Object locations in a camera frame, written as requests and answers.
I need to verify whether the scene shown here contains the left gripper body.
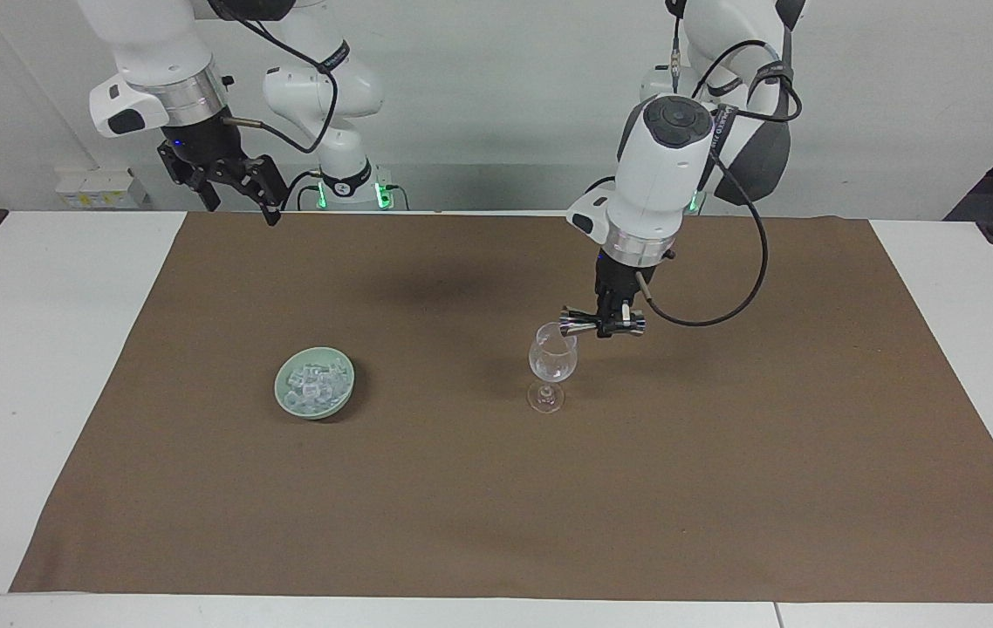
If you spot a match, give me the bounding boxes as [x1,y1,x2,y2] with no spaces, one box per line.
[594,253,639,299]

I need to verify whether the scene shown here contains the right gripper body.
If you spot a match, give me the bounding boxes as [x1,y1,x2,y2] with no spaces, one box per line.
[161,108,246,174]

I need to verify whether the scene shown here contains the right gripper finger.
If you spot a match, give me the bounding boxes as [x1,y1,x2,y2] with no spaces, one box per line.
[156,143,223,213]
[214,154,290,228]

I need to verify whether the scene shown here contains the silver metal jigger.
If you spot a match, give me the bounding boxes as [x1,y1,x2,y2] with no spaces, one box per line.
[559,305,648,339]

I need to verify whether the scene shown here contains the clear wine glass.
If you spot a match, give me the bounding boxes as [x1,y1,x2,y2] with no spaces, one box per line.
[527,321,579,414]

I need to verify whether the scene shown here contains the clear ice cubes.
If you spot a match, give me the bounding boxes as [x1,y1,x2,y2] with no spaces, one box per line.
[284,358,349,409]

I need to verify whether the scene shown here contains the pale green bowl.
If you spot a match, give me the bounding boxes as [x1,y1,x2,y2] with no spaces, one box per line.
[274,346,357,421]

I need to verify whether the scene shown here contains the black cable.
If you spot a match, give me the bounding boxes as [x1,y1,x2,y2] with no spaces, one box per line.
[214,0,341,156]
[280,169,325,213]
[633,38,804,329]

